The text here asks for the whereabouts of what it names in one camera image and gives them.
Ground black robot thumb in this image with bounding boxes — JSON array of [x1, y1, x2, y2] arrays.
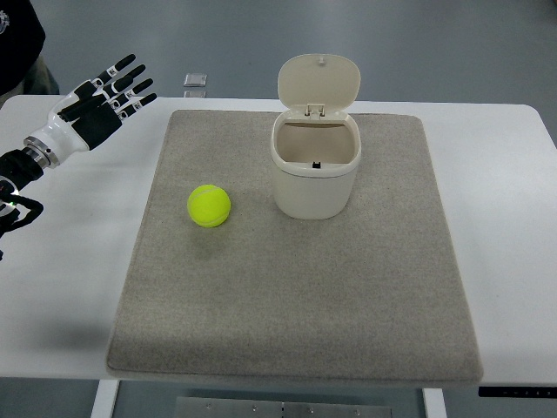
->
[[57, 96, 105, 122]]

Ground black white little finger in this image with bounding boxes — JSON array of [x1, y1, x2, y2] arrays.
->
[[117, 93, 158, 121]]

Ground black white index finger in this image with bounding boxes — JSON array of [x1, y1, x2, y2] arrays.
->
[[91, 54, 136, 89]]

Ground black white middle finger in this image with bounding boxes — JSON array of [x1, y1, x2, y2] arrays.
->
[[103, 64, 146, 97]]

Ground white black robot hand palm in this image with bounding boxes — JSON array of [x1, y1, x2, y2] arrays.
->
[[23, 84, 123, 166]]

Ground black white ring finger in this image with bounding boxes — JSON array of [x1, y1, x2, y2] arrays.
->
[[109, 78, 153, 109]]

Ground yellow tennis ball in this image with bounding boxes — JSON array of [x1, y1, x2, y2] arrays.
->
[[187, 184, 232, 228]]

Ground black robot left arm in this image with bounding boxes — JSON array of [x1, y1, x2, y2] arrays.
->
[[1, 54, 157, 235]]

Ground cream lidded bin box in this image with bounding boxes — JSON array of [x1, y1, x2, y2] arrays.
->
[[271, 54, 362, 219]]

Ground person in dark clothes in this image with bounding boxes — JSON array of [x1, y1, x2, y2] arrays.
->
[[1, 1, 59, 105]]

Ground silver floor outlet plate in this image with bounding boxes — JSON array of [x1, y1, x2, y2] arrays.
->
[[184, 73, 207, 87]]

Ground grey felt mat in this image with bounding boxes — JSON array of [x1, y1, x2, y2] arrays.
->
[[106, 111, 483, 387]]

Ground black table control panel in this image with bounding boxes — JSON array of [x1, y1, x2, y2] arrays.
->
[[478, 386, 557, 399]]

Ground white table leg frame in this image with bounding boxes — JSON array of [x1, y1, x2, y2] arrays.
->
[[90, 380, 119, 418]]

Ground metal base plate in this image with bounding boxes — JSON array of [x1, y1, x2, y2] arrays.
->
[[174, 397, 393, 418]]

